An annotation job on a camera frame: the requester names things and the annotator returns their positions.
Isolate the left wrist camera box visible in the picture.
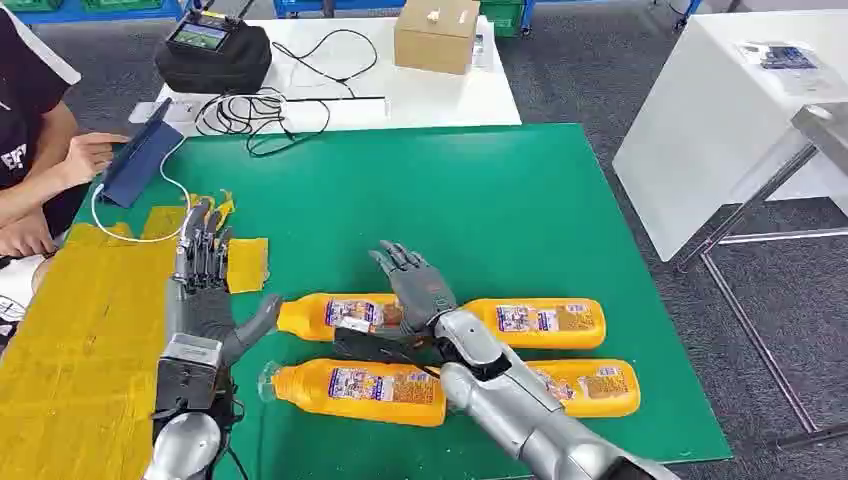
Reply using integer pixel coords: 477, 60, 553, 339
156, 333, 225, 413

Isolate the long black cable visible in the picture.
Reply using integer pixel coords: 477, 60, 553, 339
271, 28, 380, 101

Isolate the orange drink bottle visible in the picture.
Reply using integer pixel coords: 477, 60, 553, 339
526, 358, 642, 419
258, 358, 449, 428
276, 293, 403, 343
461, 298, 607, 351

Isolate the blue storage rack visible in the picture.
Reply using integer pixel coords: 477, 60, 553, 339
0, 0, 188, 26

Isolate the tablet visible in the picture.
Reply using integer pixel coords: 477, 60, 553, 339
99, 97, 186, 211

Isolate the person's left hand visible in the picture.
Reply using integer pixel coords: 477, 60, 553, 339
60, 132, 131, 188

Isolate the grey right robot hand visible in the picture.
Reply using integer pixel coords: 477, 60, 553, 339
368, 240, 459, 337

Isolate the green plastic crate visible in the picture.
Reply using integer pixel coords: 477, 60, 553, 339
479, 0, 526, 38

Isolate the coiled black cable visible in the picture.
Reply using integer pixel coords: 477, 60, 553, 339
193, 87, 333, 160

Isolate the cardboard box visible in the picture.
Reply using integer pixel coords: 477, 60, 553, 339
393, 0, 481, 76

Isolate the bagged printed document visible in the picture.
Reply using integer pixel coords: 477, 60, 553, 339
733, 39, 831, 95

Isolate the green table mat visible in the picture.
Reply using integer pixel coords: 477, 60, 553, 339
72, 123, 734, 480

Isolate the yellow sheet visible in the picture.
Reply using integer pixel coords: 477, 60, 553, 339
0, 192, 270, 480

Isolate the person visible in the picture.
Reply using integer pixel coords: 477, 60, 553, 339
0, 6, 131, 261

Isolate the black equipment bag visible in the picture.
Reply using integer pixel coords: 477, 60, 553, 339
154, 18, 274, 95

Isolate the white desk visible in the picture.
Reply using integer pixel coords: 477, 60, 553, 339
612, 9, 848, 264

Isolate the person's right hand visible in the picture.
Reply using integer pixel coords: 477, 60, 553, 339
0, 210, 59, 260

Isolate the white printed bag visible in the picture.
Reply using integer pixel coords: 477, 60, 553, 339
0, 254, 42, 347

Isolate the steel frame table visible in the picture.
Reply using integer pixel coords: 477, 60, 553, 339
675, 101, 848, 453

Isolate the handheld device with screen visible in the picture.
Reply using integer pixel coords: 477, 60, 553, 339
165, 9, 232, 58

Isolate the white charging cable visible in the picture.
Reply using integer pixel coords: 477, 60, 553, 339
90, 135, 194, 245

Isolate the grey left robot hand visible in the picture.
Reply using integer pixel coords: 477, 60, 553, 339
165, 201, 284, 366

